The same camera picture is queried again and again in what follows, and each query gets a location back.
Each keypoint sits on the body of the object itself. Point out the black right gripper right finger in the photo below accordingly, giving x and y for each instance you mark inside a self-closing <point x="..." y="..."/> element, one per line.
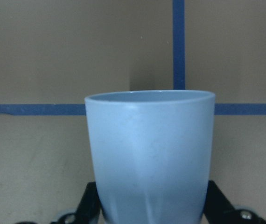
<point x="219" y="210"/>

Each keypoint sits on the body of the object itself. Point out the light blue plastic cup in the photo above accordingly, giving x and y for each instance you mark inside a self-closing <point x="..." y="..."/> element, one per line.
<point x="151" y="153"/>

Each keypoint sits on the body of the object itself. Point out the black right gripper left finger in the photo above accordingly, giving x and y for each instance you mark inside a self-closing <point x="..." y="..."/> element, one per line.
<point x="88" y="210"/>

